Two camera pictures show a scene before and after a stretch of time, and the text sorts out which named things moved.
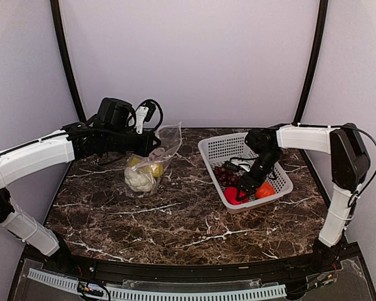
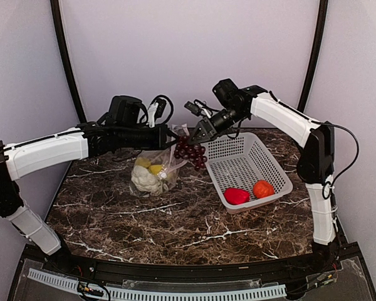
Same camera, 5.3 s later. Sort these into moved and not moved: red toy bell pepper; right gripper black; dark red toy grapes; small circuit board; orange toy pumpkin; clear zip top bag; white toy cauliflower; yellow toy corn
Moved: right gripper black; dark red toy grapes; white toy cauliflower; clear zip top bag; yellow toy corn
Not moved: small circuit board; orange toy pumpkin; red toy bell pepper
